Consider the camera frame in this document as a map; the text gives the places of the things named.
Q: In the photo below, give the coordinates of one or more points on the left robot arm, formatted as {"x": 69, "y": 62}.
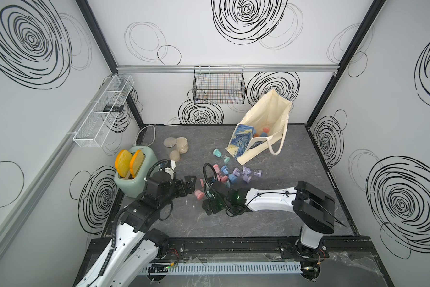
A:
{"x": 134, "y": 242}

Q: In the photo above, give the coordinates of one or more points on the white wire shelf basket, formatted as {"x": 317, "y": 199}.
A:
{"x": 100, "y": 121}

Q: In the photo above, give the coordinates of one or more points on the yellow toast slice right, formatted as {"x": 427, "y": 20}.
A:
{"x": 136, "y": 163}

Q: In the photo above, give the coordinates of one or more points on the canvas bag with starry print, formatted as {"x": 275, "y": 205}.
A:
{"x": 263, "y": 127}

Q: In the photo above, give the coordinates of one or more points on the pink hourglass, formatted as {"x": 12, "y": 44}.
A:
{"x": 217, "y": 168}
{"x": 199, "y": 194}

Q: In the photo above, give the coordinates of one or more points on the short jar with beige lid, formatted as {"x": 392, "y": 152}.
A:
{"x": 182, "y": 145}

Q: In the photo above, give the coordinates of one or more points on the white slotted cable duct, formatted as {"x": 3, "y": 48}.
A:
{"x": 243, "y": 268}

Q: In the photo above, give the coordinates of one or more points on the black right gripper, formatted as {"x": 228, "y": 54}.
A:
{"x": 211, "y": 201}

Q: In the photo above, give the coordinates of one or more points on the pink hourglass left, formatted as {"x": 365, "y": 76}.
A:
{"x": 199, "y": 194}

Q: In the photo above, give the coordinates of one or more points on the yellow toast slice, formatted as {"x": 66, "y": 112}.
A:
{"x": 122, "y": 163}
{"x": 136, "y": 163}

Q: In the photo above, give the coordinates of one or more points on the tall glass jar with rice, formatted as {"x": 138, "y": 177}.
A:
{"x": 170, "y": 144}

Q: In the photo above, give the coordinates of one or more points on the mint green toaster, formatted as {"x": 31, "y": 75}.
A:
{"x": 133, "y": 187}

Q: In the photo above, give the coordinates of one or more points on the yellow toast slice left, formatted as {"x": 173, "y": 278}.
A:
{"x": 122, "y": 163}

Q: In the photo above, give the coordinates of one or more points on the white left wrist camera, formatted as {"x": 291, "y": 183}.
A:
{"x": 169, "y": 168}

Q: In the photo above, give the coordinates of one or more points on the teal hourglass near bag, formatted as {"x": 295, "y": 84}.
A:
{"x": 225, "y": 158}

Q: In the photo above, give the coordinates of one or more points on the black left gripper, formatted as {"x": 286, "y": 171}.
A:
{"x": 190, "y": 186}

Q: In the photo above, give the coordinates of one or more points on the black wire basket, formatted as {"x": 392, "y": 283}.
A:
{"x": 221, "y": 84}

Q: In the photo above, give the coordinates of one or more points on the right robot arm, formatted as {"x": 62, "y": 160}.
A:
{"x": 315, "y": 208}

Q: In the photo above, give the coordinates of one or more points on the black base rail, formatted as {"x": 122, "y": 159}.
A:
{"x": 288, "y": 247}

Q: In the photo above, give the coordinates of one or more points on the purple hourglass right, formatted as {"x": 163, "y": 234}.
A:
{"x": 257, "y": 173}

